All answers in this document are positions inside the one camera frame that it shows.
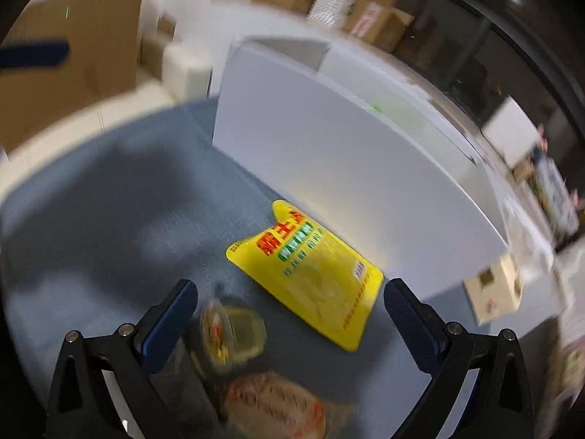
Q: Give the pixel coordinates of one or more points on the printed landscape carton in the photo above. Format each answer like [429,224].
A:
[557,199]

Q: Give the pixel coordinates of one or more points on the dark window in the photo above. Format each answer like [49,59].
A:
[502,32]

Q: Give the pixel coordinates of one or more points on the small yellow-green snack packet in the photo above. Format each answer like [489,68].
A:
[237,334]

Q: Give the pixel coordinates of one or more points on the flat cardboard sheet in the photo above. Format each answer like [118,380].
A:
[91,55]

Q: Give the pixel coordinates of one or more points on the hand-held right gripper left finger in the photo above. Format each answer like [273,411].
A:
[170,324]

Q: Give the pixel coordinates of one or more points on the cream foam block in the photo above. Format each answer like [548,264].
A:
[185,71]

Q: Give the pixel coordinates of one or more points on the beige tissue pack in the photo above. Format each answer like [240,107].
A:
[493,290]

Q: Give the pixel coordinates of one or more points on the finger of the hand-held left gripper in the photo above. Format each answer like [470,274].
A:
[36,54]

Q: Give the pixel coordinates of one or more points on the pink plastic object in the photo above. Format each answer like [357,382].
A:
[576,199]
[543,139]

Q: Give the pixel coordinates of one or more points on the open cardboard box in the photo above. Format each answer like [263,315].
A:
[379,20]

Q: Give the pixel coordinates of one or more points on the white foam box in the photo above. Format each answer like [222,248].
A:
[512,132]

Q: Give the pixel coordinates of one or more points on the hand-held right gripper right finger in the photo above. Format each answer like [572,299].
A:
[411,324]

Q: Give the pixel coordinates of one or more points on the yellow snack packet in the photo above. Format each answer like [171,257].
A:
[315,283]

